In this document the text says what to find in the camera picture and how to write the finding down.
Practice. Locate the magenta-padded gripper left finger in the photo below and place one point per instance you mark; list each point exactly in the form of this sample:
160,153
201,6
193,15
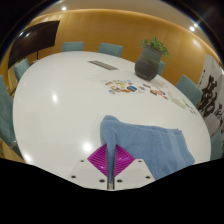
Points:
98,161

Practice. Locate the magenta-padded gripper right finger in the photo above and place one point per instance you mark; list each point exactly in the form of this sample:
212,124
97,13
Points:
124,160

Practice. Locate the blue terry towel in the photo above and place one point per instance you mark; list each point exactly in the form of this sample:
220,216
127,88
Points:
150,143

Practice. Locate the colourful sticker sheet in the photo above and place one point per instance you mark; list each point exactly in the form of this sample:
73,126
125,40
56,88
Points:
121,87

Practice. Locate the small colourful stickers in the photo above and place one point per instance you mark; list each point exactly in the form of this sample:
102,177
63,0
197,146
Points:
154,92

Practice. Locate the white tissue pack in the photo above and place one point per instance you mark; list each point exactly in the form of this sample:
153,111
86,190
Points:
176,100

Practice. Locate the potted plant in grey pot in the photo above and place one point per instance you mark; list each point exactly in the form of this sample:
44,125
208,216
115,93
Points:
146,66

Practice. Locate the white calligraphy folding screen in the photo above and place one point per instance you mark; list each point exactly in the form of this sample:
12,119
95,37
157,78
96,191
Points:
210,96

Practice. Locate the teal chairs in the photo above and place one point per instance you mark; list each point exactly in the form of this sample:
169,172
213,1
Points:
110,49

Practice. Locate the black television screen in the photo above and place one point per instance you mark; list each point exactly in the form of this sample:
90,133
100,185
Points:
33,41

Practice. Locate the recessed ceiling lights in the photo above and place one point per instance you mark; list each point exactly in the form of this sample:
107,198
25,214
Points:
63,8

